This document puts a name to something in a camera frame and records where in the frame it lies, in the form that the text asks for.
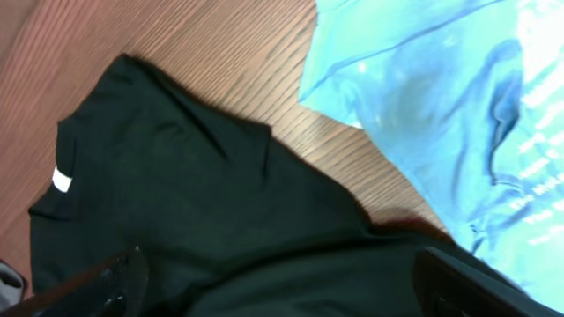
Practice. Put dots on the light blue t-shirt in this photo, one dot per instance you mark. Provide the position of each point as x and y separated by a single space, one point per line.
465 99

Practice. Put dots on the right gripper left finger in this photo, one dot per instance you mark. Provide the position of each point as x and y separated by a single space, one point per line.
113 288

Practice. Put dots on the folded grey shorts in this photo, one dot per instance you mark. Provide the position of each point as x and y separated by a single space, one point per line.
12 286

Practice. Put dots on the black t-shirt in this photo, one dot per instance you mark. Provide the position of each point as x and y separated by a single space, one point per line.
230 221

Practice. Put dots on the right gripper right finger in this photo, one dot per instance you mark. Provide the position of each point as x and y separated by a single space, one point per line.
444 286

